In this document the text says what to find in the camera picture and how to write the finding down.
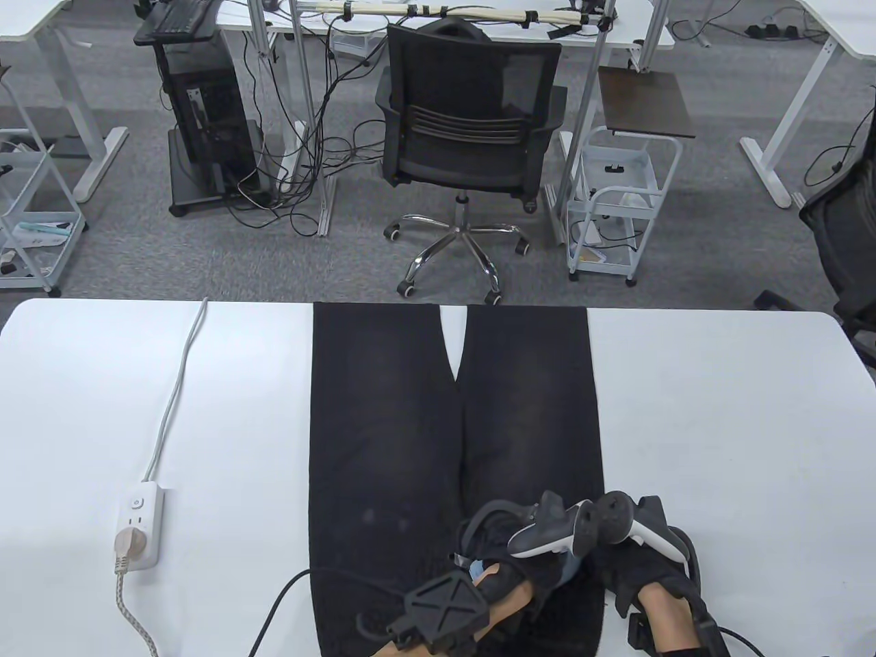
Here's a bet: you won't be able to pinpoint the person's right hand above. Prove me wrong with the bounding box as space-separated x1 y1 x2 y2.
592 496 702 620

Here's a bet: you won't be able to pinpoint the person's left hand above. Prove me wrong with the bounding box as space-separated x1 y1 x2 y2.
455 500 582 604

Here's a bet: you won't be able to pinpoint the grey white handheld controller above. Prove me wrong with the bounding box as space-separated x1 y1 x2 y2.
506 489 593 558
582 489 688 565

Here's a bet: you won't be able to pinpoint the light blue electric iron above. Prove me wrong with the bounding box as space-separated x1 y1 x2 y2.
469 558 582 589

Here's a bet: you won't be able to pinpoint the black trousers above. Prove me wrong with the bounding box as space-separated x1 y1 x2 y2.
308 302 606 657

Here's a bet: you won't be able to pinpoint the person's right forearm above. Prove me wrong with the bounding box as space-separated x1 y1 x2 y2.
636 585 702 651

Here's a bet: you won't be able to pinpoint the black lattice wrist module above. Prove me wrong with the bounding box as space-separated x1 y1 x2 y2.
387 574 490 651

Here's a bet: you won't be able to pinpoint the black wrist box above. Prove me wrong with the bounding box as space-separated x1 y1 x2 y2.
626 613 730 657

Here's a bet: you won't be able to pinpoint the white table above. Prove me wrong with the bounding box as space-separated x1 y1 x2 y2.
0 298 876 657

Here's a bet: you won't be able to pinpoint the white power strip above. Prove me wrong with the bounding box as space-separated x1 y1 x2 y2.
112 482 167 572

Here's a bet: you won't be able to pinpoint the black mesh office chair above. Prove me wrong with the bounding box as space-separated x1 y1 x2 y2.
375 17 569 305

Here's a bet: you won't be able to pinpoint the white rolling cart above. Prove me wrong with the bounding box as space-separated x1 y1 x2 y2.
565 125 683 287

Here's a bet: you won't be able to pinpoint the black high-back mesh chair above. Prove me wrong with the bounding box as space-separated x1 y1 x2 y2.
753 106 876 367

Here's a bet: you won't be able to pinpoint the black rolling computer stand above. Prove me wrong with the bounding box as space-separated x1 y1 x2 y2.
133 14 274 218

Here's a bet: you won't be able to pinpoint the dark brown side table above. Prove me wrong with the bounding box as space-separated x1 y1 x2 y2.
597 66 697 140

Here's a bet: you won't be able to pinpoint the black computer tower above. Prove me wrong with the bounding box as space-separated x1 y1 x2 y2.
163 38 250 185

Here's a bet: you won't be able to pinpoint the long white desk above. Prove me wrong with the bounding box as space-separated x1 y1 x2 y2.
218 0 677 52

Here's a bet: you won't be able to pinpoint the white desk with foot bar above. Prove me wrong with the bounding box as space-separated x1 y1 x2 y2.
739 0 876 209

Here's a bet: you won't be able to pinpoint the black keyboard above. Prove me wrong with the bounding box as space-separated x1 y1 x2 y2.
152 0 214 35

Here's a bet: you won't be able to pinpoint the white desk with angled leg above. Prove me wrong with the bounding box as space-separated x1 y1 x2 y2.
0 0 129 203

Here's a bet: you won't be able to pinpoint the grey power strip cable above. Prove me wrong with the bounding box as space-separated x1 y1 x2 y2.
142 298 209 483

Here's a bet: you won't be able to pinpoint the braided iron cord with plug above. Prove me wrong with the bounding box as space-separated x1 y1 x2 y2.
106 528 158 657

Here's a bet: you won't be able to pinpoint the tangle of black floor cables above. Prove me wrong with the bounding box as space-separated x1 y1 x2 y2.
229 14 387 237

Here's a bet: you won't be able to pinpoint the aluminium frame post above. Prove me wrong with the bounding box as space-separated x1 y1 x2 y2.
291 0 337 237
547 0 617 246

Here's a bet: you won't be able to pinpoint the white wire shelf cart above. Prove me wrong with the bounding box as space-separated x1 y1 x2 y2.
0 65 88 298

